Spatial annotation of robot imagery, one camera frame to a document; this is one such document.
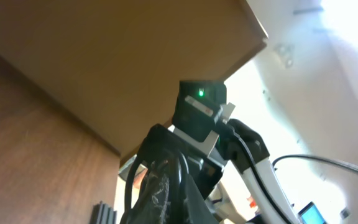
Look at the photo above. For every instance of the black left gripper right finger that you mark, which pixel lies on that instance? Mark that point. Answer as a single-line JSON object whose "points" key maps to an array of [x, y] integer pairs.
{"points": [[193, 207]]}

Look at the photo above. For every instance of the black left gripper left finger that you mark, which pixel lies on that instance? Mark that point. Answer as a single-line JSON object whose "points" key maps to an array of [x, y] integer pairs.
{"points": [[153, 200]]}

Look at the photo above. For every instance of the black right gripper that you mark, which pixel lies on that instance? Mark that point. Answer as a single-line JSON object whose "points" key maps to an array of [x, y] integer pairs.
{"points": [[160, 143]]}

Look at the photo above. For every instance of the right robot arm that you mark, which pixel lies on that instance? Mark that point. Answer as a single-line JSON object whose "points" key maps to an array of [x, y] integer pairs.
{"points": [[237, 143]]}

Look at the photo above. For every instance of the black ribbed stand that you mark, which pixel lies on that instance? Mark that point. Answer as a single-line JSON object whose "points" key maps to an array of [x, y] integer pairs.
{"points": [[102, 213]]}

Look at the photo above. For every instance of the small screen device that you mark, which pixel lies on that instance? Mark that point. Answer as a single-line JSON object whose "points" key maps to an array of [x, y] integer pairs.
{"points": [[311, 215]]}

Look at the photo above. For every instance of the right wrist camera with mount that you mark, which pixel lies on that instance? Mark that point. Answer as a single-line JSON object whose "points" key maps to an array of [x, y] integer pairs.
{"points": [[198, 110]]}

